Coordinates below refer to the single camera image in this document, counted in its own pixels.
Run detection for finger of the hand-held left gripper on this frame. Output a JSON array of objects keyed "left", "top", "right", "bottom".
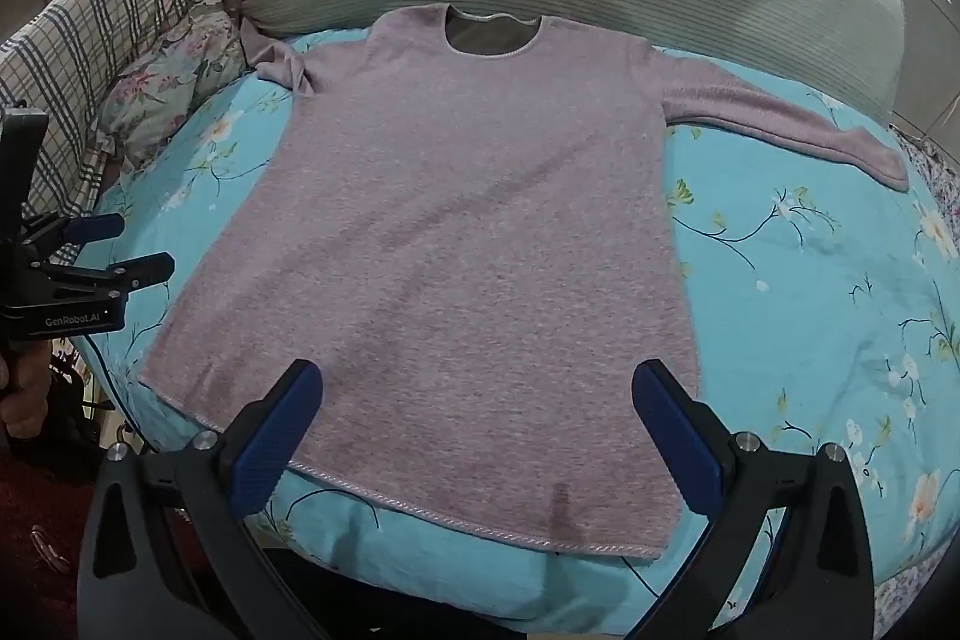
[
  {"left": 30, "top": 251, "right": 176, "bottom": 298},
  {"left": 22, "top": 212, "right": 125, "bottom": 245}
]

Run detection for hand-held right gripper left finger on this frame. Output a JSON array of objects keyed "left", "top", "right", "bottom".
[{"left": 77, "top": 359, "right": 325, "bottom": 640}]

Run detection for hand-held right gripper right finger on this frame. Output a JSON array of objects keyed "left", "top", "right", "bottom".
[{"left": 631, "top": 359, "right": 877, "bottom": 640}]

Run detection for lilac long-sleeve sweater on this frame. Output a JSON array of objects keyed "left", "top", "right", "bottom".
[{"left": 139, "top": 2, "right": 911, "bottom": 564}]

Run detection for person's left hand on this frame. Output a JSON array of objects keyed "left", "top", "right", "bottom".
[{"left": 0, "top": 349, "right": 47, "bottom": 440}]

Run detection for blue floral bed sheet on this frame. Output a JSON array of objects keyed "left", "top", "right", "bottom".
[{"left": 94, "top": 21, "right": 960, "bottom": 640}]

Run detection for floral pillow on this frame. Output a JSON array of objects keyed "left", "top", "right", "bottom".
[{"left": 101, "top": 0, "right": 252, "bottom": 169}]

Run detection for plaid blanket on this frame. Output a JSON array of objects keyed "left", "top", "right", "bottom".
[{"left": 0, "top": 0, "right": 290, "bottom": 244}]

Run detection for black cable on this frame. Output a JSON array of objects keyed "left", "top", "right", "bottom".
[{"left": 75, "top": 329, "right": 151, "bottom": 453}]

